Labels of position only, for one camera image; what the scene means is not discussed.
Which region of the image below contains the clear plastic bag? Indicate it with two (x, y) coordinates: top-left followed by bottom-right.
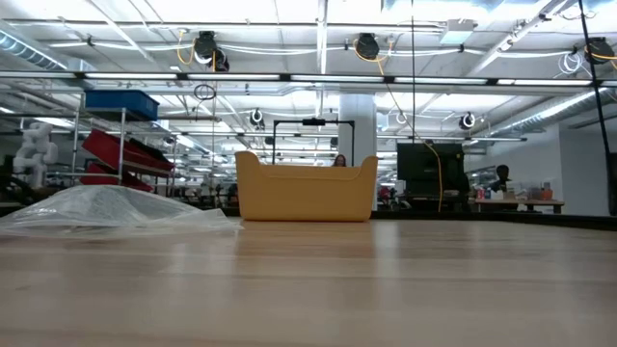
(0, 184), (243, 238)

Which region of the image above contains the hanging yellow cable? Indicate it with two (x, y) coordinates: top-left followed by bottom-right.
(354, 40), (443, 213)

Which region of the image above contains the black camera gantry frame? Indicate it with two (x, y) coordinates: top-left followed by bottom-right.
(272, 118), (357, 168)

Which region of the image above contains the blue storage bin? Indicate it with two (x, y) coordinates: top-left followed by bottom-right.
(85, 89), (160, 121)

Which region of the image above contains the yellow plastic bin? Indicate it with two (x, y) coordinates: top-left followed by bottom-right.
(234, 150), (380, 223)

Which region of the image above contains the black slanted pole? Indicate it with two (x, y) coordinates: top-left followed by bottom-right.
(577, 0), (617, 217)

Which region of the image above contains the metal shelf rack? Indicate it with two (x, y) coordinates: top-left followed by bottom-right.
(47, 91), (223, 206)

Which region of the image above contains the white round column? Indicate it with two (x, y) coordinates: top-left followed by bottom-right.
(336, 93), (378, 168)

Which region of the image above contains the wooden side table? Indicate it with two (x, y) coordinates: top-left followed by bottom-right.
(474, 198), (565, 215)

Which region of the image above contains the red storage bin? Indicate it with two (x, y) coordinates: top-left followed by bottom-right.
(79, 162), (154, 193)
(81, 128), (174, 173)

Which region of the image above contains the silver ventilation duct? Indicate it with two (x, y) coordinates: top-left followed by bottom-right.
(481, 89), (617, 139)

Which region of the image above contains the white robot figure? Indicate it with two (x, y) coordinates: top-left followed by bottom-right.
(13, 121), (59, 189)

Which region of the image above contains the black monitor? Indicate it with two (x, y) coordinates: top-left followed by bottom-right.
(396, 142), (467, 199)

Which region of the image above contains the long ceiling light strip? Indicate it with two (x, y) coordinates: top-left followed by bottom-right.
(0, 70), (617, 88)

